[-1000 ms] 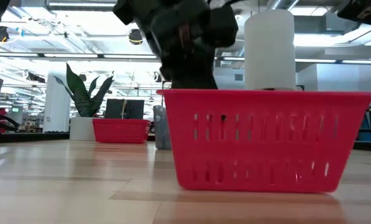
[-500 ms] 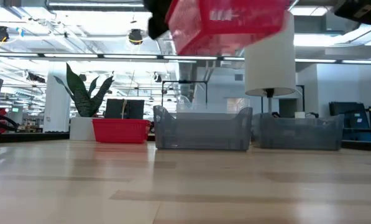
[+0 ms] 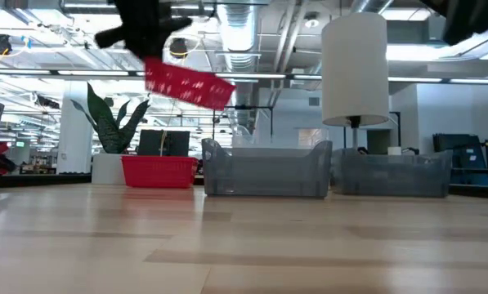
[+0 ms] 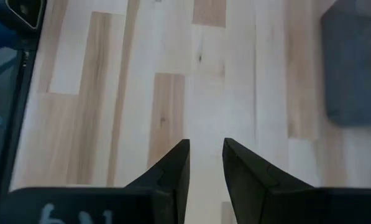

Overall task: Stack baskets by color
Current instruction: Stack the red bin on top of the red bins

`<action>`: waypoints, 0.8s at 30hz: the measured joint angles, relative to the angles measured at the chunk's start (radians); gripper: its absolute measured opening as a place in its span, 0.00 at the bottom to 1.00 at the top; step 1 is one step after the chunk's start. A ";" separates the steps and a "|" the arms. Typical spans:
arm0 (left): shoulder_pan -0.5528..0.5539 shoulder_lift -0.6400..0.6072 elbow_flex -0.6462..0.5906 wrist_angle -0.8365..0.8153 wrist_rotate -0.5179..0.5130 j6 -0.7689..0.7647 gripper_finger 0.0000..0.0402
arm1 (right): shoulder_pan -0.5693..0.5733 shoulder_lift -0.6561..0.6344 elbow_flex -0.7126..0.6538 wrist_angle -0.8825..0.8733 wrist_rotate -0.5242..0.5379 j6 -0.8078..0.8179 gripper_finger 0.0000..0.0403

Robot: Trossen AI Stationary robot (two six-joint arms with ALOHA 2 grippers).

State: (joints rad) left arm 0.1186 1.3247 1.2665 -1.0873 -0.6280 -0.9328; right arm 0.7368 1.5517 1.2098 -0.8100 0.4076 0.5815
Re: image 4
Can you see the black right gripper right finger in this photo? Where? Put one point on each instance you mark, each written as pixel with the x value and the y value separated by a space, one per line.
pixel 266 199

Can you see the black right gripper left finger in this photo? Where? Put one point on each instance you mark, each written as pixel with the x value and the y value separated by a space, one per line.
pixel 160 199

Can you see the grey plastic basket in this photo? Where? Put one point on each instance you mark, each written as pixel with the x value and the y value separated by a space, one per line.
pixel 356 68

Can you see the dark box with pale rim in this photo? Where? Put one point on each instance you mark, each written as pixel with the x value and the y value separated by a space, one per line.
pixel 25 12

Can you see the black table edge frame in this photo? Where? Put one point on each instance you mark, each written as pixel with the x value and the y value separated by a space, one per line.
pixel 15 118

